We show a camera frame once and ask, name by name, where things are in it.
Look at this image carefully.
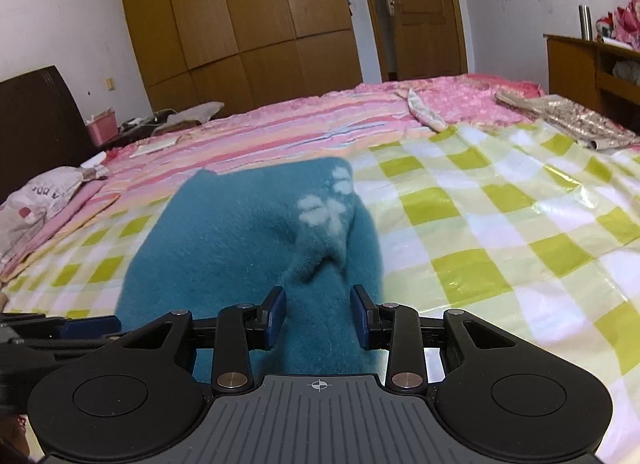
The pink floral garment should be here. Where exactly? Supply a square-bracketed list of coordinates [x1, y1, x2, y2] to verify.
[597, 0, 640, 52]

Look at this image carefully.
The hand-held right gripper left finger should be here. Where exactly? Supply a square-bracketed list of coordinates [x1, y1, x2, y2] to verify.
[107, 287, 288, 395]

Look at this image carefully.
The wooden wardrobe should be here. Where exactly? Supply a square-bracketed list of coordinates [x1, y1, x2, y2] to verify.
[114, 0, 364, 117]

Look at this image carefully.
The white paper booklet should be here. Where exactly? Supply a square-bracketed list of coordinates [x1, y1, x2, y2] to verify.
[129, 137, 181, 159]

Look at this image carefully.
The pink floral quilt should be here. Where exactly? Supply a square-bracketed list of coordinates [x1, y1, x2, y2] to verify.
[355, 73, 546, 137]

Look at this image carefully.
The printed grey pillow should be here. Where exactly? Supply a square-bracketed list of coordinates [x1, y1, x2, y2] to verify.
[0, 167, 109, 255]

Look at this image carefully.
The green checkered plastic sheet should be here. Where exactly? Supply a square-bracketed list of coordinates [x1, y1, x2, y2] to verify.
[0, 121, 640, 464]

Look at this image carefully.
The wooden desk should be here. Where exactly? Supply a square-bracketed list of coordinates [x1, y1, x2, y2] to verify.
[544, 33, 640, 133]

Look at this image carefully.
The grey crumpled cloth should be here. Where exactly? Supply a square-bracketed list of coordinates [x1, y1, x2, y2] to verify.
[152, 102, 225, 135]

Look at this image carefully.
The pink plastic basket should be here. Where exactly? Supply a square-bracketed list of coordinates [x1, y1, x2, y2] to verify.
[85, 109, 121, 148]

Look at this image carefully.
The pink striped bedsheet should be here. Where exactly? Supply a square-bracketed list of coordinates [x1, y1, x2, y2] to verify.
[0, 82, 418, 281]

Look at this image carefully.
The pink folded cloth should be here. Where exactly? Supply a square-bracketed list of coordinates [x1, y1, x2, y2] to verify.
[0, 179, 122, 271]

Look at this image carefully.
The dark wooden headboard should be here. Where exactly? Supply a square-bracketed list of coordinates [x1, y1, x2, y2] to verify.
[0, 65, 101, 202]

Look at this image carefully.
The teal knit sweater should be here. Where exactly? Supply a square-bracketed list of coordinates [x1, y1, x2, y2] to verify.
[116, 157, 386, 385]

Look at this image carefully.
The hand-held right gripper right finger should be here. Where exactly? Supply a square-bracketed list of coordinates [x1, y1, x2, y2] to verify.
[350, 284, 518, 395]

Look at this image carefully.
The dark nightstand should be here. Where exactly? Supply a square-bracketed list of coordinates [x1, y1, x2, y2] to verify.
[100, 114, 167, 150]

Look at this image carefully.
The pale floral cloth strip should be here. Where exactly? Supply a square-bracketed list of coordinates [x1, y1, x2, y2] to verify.
[407, 88, 446, 133]

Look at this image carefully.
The beige patterned fabric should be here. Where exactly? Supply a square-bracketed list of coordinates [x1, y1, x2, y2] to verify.
[495, 89, 640, 151]

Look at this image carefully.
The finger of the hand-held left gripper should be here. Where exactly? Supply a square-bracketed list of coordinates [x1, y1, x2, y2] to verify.
[0, 313, 122, 362]

